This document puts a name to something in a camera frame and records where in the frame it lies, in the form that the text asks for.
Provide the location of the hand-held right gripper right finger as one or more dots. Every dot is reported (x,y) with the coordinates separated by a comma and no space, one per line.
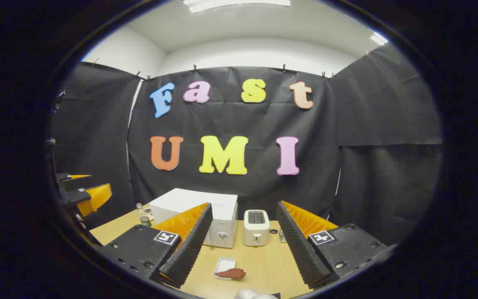
(297,245)

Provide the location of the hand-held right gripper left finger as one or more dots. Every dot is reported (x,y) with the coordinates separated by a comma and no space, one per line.
(191,245)

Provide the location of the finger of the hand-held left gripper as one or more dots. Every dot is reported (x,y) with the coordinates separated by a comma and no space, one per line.
(96,197)
(75,185)

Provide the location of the white microwave oven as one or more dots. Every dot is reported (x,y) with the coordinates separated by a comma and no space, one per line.
(189,199)

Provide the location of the brown meat piece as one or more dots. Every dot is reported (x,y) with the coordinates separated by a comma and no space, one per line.
(231,273)

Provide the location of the white rectangular tray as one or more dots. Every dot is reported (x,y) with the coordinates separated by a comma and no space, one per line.
(225,263)

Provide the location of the white toaster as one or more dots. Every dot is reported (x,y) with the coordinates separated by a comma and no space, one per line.
(256,230)

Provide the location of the clear plastic water bottle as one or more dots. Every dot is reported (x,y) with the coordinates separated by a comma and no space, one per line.
(144,216)

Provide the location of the white soft object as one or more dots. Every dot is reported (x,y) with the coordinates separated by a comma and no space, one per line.
(251,295)

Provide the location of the ceiling light panel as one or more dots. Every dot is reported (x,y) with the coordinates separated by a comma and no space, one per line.
(235,4)
(379,38)

